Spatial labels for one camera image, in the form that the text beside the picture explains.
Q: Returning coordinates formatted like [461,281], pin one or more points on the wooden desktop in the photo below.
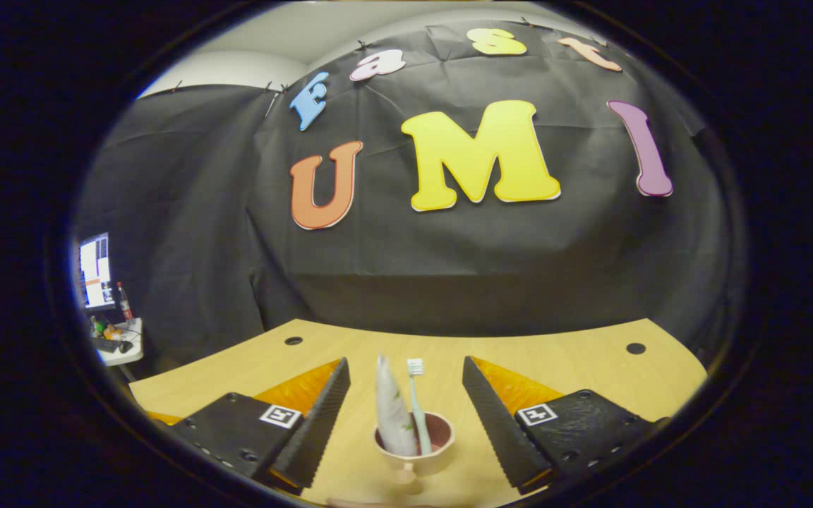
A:
[406,339]

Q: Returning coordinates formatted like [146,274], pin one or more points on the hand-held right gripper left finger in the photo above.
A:
[318,423]

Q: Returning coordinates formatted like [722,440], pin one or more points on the white toothpaste tube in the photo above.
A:
[392,416]

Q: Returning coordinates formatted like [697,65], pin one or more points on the black backdrop cloth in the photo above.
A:
[449,261]

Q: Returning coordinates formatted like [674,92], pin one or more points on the pale green toothbrush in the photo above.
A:
[417,409]

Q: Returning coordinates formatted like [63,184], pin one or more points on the beige cup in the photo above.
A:
[431,466]

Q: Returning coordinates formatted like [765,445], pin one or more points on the black keyboard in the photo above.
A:
[106,345]

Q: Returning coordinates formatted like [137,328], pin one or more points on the computer monitor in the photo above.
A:
[96,271]

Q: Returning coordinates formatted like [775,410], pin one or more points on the white side table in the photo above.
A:
[131,358]

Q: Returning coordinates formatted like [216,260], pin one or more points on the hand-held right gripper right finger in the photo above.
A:
[495,423]

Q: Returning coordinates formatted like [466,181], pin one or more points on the red drink bottle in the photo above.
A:
[124,305]

